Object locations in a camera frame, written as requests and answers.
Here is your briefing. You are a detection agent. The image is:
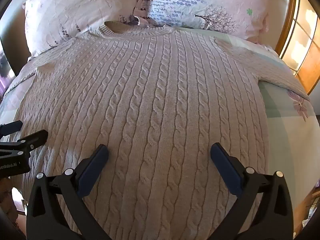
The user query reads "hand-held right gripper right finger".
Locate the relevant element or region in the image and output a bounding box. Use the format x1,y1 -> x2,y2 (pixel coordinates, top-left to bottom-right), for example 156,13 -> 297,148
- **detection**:
209,142 -> 294,240

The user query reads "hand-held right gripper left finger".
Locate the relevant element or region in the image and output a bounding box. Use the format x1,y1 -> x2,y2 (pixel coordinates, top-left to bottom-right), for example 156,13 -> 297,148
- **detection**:
26,144 -> 112,240

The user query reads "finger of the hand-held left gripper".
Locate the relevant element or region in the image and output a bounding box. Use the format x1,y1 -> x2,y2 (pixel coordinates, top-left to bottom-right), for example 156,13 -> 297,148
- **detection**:
0,120 -> 23,138
15,129 -> 49,153

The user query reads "beige cable-knit sweater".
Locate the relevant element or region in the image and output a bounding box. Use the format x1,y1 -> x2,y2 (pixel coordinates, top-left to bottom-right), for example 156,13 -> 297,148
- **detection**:
9,21 -> 310,240

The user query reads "floral patchwork bed sheet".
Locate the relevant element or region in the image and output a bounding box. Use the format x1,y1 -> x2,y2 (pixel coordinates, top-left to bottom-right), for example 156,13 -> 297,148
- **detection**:
0,26 -> 320,220

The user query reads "brown headboard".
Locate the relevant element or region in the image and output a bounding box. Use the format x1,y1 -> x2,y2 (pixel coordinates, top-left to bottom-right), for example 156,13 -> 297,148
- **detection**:
0,4 -> 32,78

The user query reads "wooden framed window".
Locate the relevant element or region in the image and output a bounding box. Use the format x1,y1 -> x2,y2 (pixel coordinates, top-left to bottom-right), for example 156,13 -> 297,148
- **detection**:
274,0 -> 320,95

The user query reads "white and pink floral pillow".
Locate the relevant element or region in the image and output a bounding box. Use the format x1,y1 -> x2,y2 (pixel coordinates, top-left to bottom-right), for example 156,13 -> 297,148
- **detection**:
134,0 -> 282,44

